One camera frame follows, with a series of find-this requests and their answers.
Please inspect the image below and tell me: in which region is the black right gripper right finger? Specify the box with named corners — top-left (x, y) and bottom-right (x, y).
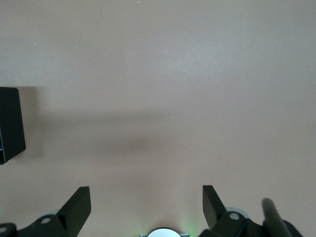
top-left (197, 185), bottom-right (266, 237)

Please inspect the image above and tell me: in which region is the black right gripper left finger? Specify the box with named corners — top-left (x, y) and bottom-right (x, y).
top-left (0, 186), bottom-right (91, 237)

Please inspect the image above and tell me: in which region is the black plastic box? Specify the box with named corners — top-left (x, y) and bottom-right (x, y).
top-left (0, 86), bottom-right (27, 165)

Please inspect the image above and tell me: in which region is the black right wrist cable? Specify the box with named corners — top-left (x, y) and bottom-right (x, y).
top-left (261, 197), bottom-right (303, 237)

